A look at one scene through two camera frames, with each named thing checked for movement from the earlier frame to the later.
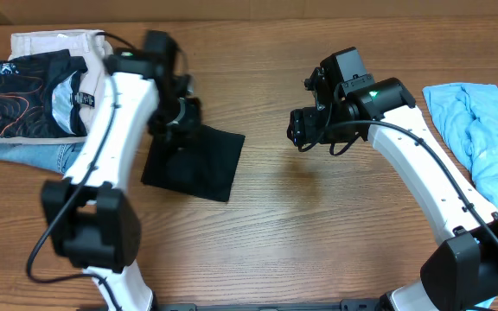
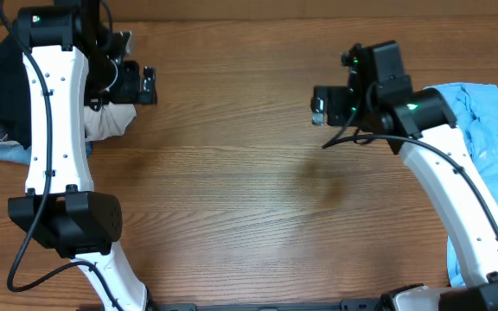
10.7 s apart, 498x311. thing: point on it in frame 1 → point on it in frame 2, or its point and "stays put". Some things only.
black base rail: (342, 305) stays put
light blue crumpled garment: (475, 116) stays put
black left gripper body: (175, 116) → (111, 83)
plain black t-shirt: (205, 168) → (1, 88)
